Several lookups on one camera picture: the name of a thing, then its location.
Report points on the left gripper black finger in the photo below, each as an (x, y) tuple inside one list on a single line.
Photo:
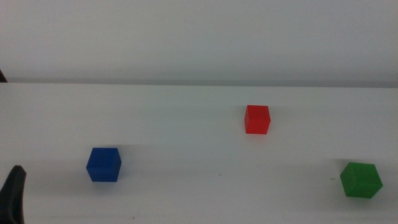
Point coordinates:
[(12, 199)]

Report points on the blue cube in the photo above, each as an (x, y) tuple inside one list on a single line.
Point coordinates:
[(104, 165)]

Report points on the red cube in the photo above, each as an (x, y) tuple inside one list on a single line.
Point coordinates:
[(256, 121)]

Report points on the green cube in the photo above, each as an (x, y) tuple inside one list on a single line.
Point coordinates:
[(360, 180)]

